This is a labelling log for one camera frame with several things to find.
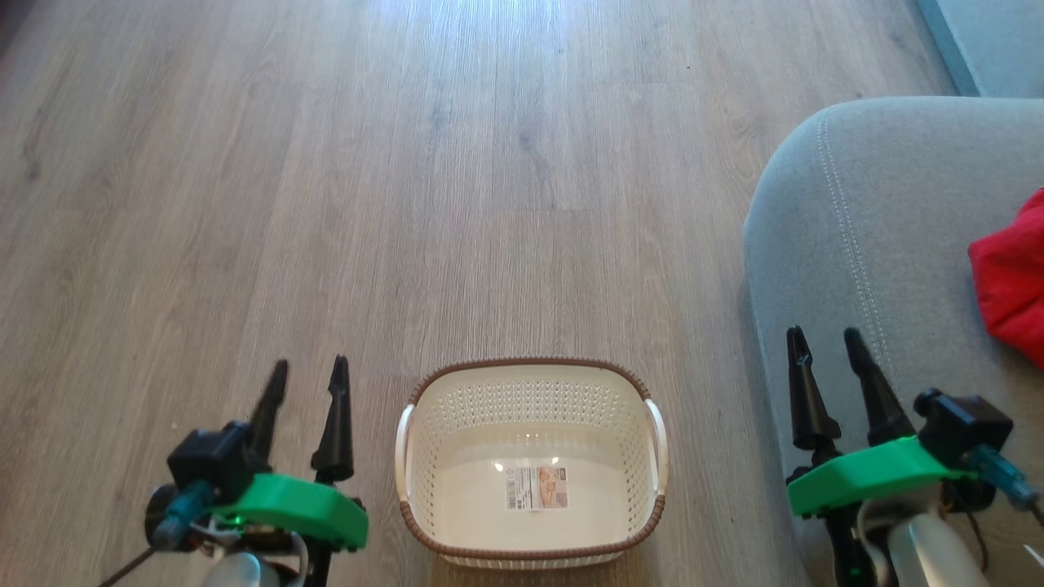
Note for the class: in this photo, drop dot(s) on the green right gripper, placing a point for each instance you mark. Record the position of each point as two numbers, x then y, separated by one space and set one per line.
873 477

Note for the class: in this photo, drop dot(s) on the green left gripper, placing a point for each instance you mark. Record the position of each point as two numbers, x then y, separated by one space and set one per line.
302 505

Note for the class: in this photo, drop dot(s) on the red garment with white trim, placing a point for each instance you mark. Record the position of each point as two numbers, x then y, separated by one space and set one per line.
1015 285

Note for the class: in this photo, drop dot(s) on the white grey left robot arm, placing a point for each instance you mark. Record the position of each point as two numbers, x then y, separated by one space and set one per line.
241 572

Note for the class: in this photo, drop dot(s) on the grey and yellow sofa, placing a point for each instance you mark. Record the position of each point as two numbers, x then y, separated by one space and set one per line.
881 244

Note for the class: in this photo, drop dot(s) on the black round right gripper motor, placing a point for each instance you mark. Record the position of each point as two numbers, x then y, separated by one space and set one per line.
975 494

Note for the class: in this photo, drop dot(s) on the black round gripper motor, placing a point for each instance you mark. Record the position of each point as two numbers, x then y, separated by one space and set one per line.
152 504
975 494

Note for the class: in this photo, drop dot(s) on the black round left gripper motor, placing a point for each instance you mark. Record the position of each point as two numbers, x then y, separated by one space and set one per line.
152 504

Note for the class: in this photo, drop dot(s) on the cream perforated laundry basket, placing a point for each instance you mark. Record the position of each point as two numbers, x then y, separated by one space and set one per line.
530 408

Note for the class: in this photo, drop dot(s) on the printed basket label sticker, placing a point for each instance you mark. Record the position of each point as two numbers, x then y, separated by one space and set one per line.
536 487

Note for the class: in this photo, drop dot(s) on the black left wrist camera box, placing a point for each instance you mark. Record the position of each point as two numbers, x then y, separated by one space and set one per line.
212 461

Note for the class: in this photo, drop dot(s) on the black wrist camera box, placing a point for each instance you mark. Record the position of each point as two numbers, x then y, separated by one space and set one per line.
212 461
966 428

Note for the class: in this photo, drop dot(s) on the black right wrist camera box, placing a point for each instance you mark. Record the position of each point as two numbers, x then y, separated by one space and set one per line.
966 428

